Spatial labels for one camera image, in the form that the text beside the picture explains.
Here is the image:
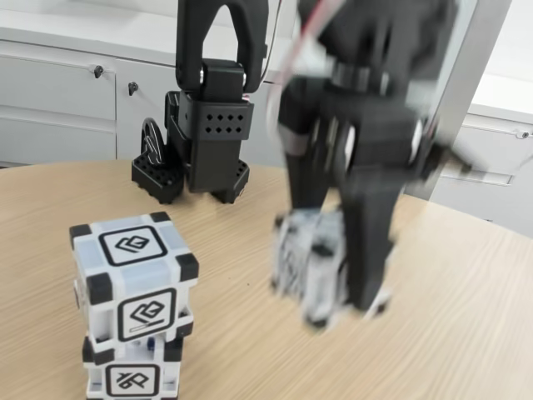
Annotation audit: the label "white black cube zigzag print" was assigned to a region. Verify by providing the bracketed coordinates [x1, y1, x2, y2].
[271, 207, 395, 333]

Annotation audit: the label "white black cube stacked-sheets print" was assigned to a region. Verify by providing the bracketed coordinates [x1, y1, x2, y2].
[68, 211, 200, 345]

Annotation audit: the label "black table clamp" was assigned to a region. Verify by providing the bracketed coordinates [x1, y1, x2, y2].
[131, 117, 187, 205]

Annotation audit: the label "white black cube blue lights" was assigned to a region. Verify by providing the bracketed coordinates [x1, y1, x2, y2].
[81, 332, 185, 400]

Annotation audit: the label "red white black servo cable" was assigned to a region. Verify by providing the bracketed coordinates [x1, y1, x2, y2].
[258, 0, 280, 87]
[266, 0, 346, 143]

